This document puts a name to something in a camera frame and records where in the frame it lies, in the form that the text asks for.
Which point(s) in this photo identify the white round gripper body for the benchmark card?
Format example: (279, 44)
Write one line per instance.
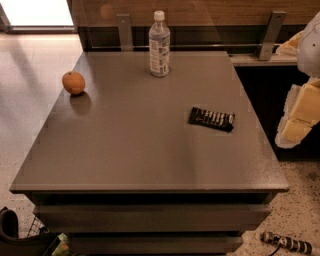
(310, 50)

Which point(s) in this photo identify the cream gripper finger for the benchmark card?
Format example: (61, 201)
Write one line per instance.
(290, 47)
(301, 114)

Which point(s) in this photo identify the black rxbar chocolate bar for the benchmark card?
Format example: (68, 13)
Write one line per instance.
(211, 119)

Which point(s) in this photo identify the clear plastic water bottle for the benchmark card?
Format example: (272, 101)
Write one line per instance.
(159, 46)

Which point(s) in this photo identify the black white striped tool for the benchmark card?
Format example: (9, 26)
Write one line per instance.
(286, 243)

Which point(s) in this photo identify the upper grey drawer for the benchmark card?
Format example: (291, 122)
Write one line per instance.
(151, 218)

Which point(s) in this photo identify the grey drawer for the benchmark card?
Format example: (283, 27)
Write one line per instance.
(155, 245)
(151, 218)

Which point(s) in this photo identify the lower grey drawer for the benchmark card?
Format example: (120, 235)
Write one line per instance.
(155, 245)

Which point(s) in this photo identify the orange fruit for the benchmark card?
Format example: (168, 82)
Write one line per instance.
(73, 82)

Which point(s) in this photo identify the green snack package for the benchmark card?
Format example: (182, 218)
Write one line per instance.
(62, 249)

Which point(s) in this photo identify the right metal bracket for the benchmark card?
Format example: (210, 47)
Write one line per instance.
(273, 27)

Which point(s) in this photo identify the metal bracket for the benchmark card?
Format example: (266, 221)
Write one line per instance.
(273, 27)
(125, 31)

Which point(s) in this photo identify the left metal bracket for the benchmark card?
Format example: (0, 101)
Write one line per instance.
(125, 31)

